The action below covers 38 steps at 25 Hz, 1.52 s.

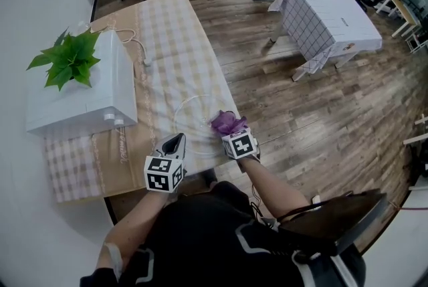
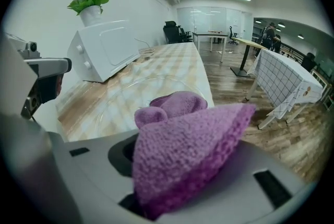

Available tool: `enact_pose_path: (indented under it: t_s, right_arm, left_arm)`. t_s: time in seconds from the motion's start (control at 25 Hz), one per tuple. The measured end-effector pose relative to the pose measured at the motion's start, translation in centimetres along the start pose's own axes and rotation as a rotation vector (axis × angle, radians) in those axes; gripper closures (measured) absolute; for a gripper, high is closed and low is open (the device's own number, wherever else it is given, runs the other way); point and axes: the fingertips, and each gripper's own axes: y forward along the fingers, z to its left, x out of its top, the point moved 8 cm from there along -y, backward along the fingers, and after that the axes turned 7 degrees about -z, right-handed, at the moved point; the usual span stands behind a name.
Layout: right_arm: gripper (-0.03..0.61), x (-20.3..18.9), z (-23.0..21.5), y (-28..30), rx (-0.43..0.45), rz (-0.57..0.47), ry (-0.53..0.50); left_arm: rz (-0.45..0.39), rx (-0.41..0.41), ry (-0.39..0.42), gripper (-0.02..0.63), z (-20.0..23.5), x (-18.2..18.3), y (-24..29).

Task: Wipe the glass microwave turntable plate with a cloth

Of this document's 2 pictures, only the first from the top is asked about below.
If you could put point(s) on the glass microwave turntable plate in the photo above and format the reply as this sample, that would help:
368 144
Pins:
194 126

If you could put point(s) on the person's right forearm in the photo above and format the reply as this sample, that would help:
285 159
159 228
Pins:
271 188

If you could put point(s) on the white table with wooden top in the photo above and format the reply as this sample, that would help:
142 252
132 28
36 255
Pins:
406 13

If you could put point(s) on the green leafy plant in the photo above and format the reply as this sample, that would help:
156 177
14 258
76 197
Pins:
72 60

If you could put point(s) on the person's black clothing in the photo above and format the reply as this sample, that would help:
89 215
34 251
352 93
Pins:
207 245

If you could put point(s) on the table with white grid cloth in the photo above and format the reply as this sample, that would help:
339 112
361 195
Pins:
331 21

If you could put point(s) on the purple cloth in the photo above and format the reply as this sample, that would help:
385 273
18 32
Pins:
227 122

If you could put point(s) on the person's left forearm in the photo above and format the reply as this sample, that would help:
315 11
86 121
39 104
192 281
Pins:
133 228

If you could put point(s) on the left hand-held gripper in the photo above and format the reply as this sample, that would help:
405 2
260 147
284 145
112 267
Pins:
164 175

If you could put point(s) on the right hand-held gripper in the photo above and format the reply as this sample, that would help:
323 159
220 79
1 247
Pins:
241 146

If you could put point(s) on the white microwave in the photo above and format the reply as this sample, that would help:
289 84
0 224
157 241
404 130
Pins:
110 85

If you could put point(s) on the checked beige tablecloth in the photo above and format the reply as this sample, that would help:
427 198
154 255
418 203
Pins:
174 45

